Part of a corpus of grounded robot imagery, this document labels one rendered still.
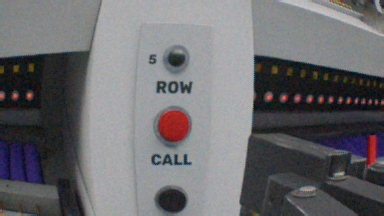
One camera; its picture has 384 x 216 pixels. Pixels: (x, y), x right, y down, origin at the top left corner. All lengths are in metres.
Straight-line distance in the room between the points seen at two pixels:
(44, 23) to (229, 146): 0.14
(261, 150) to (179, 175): 0.10
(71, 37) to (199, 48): 0.08
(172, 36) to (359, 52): 0.17
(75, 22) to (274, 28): 0.13
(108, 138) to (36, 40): 0.08
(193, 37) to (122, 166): 0.08
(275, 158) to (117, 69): 0.12
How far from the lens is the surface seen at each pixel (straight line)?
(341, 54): 0.35
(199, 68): 0.27
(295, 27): 0.31
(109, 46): 0.25
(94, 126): 0.25
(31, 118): 0.42
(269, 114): 0.48
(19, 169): 0.36
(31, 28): 0.26
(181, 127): 0.26
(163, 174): 0.27
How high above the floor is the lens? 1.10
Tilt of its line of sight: 6 degrees down
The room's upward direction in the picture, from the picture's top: 3 degrees clockwise
